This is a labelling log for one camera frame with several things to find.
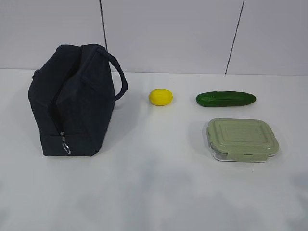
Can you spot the yellow lemon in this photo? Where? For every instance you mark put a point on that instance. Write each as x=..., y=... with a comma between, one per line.
x=160, y=97

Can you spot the dark navy lunch bag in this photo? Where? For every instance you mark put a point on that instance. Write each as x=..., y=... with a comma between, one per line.
x=72, y=97

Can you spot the glass container with green lid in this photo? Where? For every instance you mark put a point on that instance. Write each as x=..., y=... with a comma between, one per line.
x=241, y=140

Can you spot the green cucumber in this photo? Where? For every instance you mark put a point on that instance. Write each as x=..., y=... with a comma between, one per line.
x=225, y=99

